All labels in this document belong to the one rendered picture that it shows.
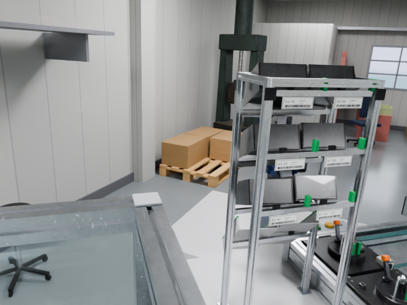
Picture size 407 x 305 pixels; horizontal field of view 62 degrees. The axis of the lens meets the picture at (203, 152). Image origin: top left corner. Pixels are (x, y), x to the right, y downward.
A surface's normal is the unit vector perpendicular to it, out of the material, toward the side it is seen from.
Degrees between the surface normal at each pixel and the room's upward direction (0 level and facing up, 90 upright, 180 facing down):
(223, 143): 90
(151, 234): 0
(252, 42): 90
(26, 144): 90
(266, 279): 0
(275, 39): 90
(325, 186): 65
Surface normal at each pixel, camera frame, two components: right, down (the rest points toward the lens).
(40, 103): 0.91, 0.16
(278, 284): 0.04, -0.95
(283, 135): 0.14, -0.14
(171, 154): -0.42, 0.25
